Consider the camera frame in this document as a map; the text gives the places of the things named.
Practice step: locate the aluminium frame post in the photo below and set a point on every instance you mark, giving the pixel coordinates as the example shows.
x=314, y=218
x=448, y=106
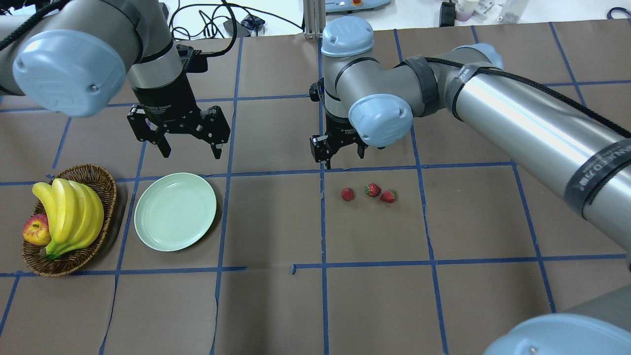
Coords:
x=314, y=19

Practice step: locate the yellow banana bunch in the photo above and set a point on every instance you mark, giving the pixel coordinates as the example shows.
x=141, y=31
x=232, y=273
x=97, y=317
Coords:
x=76, y=215

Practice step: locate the plain red strawberry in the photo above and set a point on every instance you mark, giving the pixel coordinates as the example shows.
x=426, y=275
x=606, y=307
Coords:
x=347, y=194

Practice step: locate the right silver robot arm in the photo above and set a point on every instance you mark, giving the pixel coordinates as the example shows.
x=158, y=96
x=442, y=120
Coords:
x=579, y=155

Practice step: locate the red apple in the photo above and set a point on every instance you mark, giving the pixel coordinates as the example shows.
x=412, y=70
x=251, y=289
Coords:
x=36, y=230

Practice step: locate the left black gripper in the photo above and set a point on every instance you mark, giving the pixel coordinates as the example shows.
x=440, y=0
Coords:
x=165, y=104

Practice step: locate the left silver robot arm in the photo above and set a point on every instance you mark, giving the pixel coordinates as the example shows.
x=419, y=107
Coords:
x=74, y=56

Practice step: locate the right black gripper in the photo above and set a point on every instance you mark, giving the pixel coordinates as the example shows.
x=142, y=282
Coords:
x=339, y=127

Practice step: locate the light green plate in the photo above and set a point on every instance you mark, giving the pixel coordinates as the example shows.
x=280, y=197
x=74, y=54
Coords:
x=175, y=212

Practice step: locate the strawberry with green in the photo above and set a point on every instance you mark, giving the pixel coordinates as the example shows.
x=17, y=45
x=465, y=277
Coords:
x=389, y=196
x=372, y=190

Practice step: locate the brown wicker basket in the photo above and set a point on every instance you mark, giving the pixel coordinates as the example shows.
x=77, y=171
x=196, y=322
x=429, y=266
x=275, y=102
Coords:
x=103, y=184

